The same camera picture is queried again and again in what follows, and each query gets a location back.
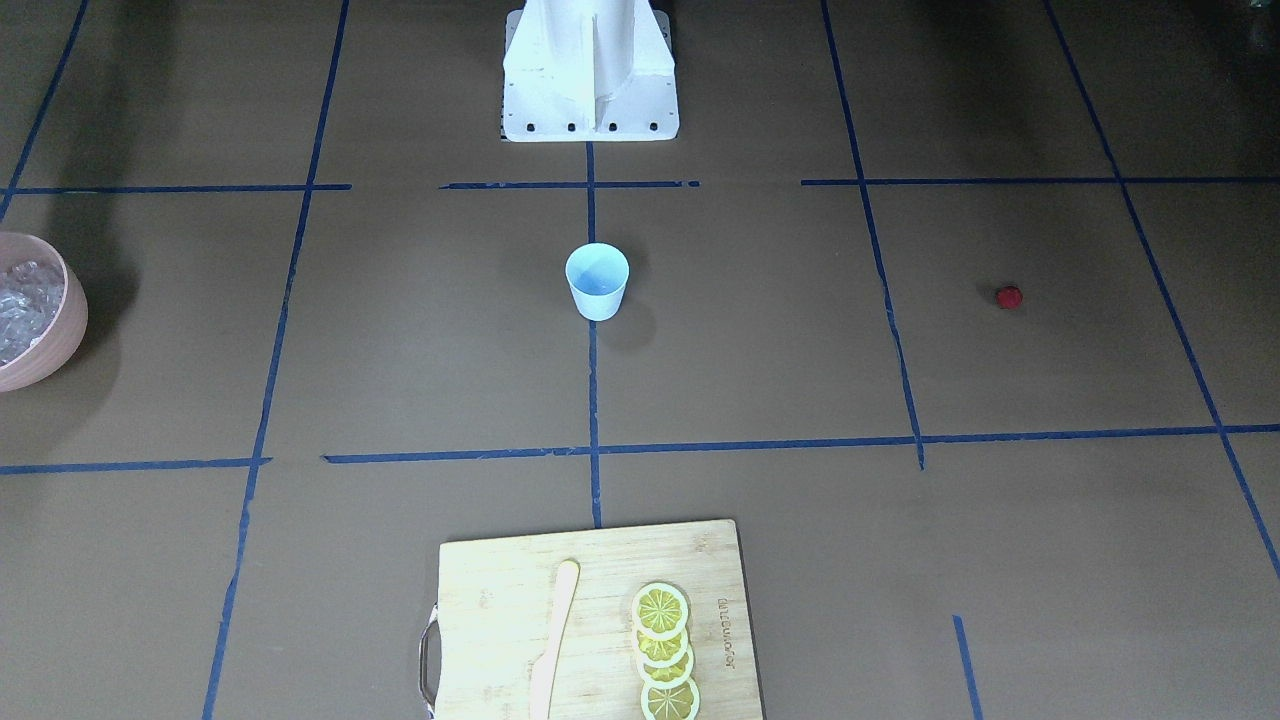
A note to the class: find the light blue paper cup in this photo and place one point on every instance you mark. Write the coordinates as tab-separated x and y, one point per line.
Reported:
597	274

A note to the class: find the pile of clear ice cubes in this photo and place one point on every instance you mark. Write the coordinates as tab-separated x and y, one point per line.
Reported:
31	294

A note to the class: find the top lemon slice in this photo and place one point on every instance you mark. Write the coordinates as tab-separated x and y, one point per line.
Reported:
659	611

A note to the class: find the lemon slice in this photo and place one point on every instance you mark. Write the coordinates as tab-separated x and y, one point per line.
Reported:
667	676
679	702
660	652
659	611

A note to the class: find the bamboo cutting board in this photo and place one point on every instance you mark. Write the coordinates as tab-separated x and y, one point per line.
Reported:
493	607

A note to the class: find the yellow plastic knife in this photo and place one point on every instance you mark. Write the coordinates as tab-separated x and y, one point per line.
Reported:
544	669

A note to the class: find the bottom lemon slice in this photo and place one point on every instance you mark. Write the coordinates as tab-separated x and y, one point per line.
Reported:
679	702

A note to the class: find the red strawberry on table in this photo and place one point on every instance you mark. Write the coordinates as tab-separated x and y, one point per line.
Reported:
1009	297

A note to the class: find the pink bowl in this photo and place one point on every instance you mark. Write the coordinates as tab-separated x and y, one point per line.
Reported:
67	329

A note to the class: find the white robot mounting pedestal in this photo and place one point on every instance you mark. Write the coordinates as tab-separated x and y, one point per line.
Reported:
588	71

